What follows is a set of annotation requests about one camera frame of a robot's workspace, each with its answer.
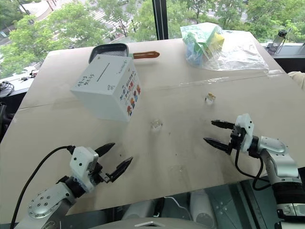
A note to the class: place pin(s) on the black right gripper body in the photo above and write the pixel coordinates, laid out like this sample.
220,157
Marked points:
237,139

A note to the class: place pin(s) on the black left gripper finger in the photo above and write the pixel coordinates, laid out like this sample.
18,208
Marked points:
122,168
104,149

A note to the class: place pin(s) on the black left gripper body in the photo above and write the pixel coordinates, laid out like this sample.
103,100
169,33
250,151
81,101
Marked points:
98,175

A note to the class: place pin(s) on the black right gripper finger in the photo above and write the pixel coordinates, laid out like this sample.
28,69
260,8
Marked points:
219,144
224,124

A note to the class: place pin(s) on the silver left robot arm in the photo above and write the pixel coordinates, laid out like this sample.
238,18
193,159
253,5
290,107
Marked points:
47,201

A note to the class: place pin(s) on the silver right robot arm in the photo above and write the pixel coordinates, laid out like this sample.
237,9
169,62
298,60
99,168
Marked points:
272,144

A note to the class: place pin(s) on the white printed cardboard box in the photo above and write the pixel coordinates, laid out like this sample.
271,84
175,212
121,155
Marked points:
104,90

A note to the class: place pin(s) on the white rounded shape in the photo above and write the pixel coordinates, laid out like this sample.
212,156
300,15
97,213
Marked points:
201,210

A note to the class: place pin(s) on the clear plastic bag of toys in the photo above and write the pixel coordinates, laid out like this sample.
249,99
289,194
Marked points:
214,47

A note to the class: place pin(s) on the cream fabric sleeve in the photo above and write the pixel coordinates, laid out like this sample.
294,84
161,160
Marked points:
297,78

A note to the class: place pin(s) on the clear water bottle, black lid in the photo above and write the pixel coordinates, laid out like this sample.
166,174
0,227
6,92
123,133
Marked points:
279,39

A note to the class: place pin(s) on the black chair part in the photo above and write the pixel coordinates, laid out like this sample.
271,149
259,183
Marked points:
4,121

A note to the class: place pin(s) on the small bunch of keys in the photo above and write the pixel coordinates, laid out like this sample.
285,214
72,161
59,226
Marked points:
29,75

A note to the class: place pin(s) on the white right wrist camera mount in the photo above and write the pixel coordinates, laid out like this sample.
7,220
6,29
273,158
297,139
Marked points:
245,124

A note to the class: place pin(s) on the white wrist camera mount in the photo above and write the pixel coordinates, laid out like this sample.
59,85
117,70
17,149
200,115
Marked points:
245,124
82,164

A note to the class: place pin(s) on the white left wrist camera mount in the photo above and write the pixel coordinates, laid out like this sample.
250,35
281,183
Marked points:
82,164

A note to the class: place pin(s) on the dark window frame post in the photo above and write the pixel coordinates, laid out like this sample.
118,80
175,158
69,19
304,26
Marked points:
160,19

